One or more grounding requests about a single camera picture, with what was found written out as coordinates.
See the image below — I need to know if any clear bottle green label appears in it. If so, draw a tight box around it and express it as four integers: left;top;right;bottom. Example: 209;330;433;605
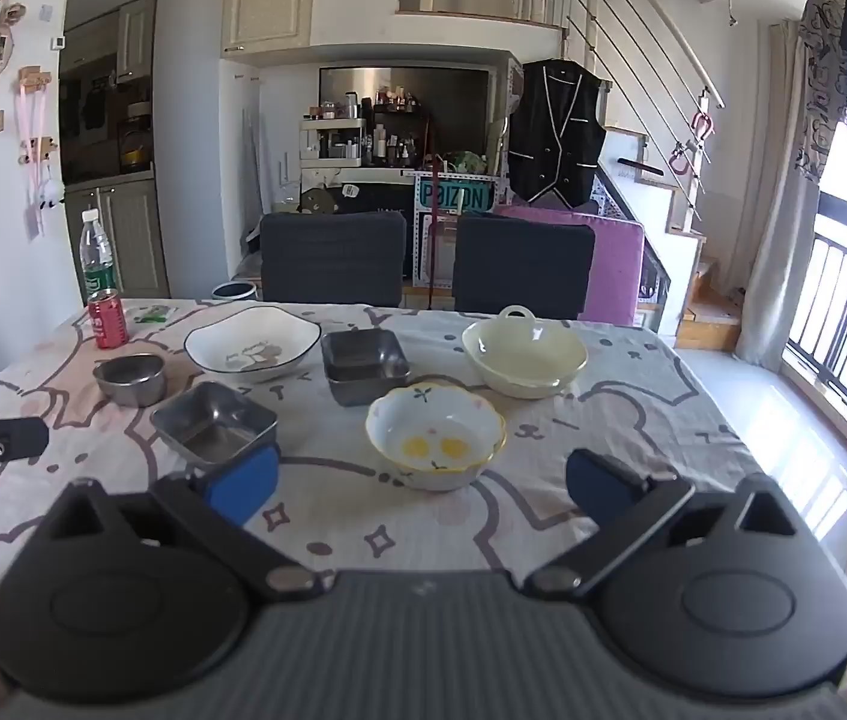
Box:
80;208;116;305

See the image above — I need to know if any white organizer with bottles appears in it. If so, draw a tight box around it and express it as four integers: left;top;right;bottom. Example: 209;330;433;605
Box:
298;118;365;167

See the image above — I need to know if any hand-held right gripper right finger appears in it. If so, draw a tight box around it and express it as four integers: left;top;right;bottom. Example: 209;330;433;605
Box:
524;448;803;605

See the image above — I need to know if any black balcony railing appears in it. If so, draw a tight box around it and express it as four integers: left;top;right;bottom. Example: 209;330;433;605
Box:
782;231;847;452

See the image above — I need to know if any round steel bowl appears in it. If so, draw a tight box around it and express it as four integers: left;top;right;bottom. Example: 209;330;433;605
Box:
92;353;168;408

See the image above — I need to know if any beige curtain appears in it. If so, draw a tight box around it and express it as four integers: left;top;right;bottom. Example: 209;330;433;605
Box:
734;18;824;374

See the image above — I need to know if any metal stair railing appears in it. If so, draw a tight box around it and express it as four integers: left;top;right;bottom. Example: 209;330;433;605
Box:
564;0;726;203

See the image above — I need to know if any teal sign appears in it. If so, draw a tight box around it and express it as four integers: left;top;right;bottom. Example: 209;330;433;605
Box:
415;178;496;213

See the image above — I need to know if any black vest white trim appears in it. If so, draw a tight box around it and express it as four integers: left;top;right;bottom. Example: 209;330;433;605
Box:
505;58;609;208

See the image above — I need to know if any pink strap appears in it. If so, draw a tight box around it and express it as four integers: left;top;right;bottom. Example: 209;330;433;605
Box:
18;81;50;235

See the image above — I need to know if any printed cartoon tablecloth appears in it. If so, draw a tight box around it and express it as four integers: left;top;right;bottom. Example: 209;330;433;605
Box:
0;298;773;593

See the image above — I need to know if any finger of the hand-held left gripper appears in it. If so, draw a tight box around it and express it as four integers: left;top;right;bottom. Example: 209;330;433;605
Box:
0;418;50;460

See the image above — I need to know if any cream bowl with handles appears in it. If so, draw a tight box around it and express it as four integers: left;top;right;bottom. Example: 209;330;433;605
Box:
461;304;589;399

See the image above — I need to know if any floral yellow-rimmed bowl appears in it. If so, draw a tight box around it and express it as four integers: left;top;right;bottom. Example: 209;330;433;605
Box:
364;382;507;492

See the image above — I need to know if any dark square metal bowl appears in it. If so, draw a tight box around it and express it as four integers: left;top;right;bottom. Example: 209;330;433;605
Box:
319;328;411;407

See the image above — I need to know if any purple mat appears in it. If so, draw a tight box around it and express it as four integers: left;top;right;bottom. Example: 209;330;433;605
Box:
494;204;647;327

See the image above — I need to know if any cream cabinet door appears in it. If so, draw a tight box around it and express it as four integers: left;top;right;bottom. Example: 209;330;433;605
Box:
221;0;318;54

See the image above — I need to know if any white dark-rimmed plate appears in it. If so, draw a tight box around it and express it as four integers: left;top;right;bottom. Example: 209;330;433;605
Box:
183;305;322;382

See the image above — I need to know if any dark fabric chair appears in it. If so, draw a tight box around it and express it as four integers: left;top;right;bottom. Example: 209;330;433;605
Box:
452;215;597;320
259;211;408;308

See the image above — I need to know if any patterned hanging garment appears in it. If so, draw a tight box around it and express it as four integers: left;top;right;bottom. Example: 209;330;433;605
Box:
794;0;847;182

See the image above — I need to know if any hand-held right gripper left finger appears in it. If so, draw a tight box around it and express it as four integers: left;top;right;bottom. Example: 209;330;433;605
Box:
42;444;336;605

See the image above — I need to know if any red soda can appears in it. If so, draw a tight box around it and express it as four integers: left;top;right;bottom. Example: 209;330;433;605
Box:
87;289;129;350

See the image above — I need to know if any wooden staircase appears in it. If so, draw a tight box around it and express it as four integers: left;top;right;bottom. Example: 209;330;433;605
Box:
603;127;741;353

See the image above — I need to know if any shiny square steel bowl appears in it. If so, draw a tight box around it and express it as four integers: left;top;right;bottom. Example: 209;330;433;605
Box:
151;381;279;467

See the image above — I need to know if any grey kitchen cabinet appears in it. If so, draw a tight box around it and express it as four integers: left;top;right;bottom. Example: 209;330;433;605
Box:
63;178;170;302

